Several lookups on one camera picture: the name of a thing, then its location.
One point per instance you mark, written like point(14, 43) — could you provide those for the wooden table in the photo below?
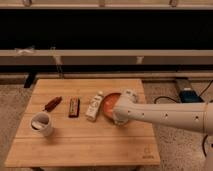
point(77, 141)

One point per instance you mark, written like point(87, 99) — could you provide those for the grey shelf rail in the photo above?
point(105, 57)

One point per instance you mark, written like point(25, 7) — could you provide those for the white small carton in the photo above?
point(94, 106)

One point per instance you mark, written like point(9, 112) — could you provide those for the orange ceramic bowl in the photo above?
point(108, 104)

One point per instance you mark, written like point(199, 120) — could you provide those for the brown chocolate bar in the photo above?
point(74, 107)

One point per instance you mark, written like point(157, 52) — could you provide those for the blue power box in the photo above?
point(189, 96)

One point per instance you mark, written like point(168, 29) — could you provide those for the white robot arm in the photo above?
point(197, 117)

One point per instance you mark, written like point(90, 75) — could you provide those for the white mug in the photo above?
point(42, 124)

